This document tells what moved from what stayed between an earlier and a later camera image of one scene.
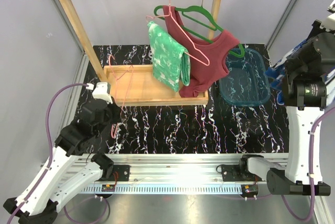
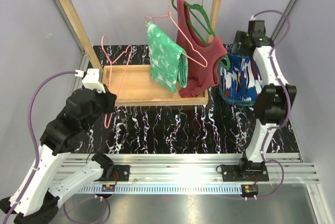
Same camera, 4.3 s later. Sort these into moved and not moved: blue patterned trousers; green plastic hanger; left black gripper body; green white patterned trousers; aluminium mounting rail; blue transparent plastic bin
Moved: green plastic hanger; blue patterned trousers; left black gripper body
Not moved: blue transparent plastic bin; aluminium mounting rail; green white patterned trousers
